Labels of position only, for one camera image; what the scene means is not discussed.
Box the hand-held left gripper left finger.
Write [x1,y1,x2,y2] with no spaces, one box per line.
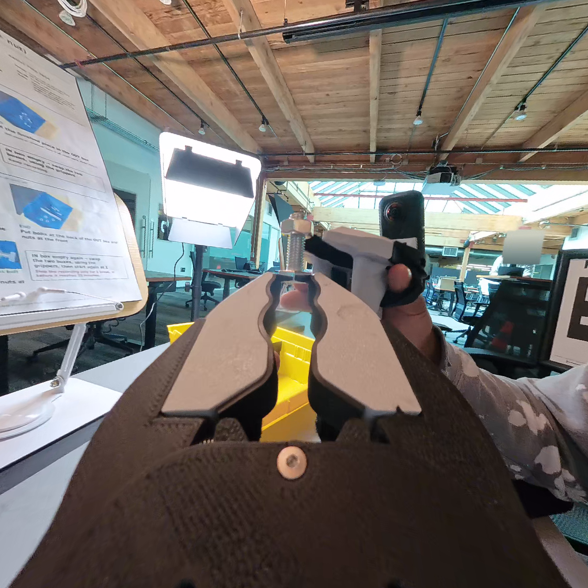
[162,273,280,442]

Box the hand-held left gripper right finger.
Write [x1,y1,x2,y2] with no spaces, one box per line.
[307,273,422,442]

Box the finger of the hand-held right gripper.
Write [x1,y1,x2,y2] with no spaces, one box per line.
[313,257,353,295]
[304,226,397,273]

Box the steel bolt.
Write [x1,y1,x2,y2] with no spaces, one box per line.
[275,210,319,288]

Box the yellow plastic bin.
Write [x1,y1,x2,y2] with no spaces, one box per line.
[167,317,318,443]

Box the person's right forearm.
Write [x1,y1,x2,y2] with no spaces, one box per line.
[429,331,588,503]

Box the person's right hand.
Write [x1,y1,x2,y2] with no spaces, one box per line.
[381,263,437,364]

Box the ceiling projector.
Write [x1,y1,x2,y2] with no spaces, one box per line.
[420,166,461,196]

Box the black office chair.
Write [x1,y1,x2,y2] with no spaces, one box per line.
[427,276,481,343]
[186,264,221,311]

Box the wooden office desk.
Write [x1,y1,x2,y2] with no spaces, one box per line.
[145,271,191,322]
[202,268,276,304]

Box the black panel board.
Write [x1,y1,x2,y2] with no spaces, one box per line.
[267,193,295,230]

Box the studio light on stand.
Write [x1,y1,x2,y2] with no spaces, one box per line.
[158,132,262,322]

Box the wooden document stand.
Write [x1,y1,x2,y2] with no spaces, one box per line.
[0,193,149,470]

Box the black mesh chair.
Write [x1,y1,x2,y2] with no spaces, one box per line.
[464,278,559,377]

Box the framed marker sign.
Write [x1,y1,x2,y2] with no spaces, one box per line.
[548,249,588,368]

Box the printed instruction sheet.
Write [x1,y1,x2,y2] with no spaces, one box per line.
[0,30,143,318]

